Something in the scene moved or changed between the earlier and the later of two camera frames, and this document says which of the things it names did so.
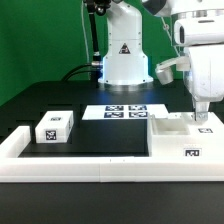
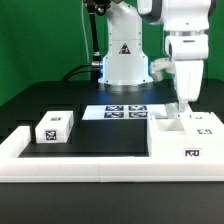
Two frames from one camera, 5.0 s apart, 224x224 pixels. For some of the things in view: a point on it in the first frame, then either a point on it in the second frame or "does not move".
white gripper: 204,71 to 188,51
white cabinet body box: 184,137 does not move
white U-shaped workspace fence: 102,169 does not move
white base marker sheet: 123,111 does not move
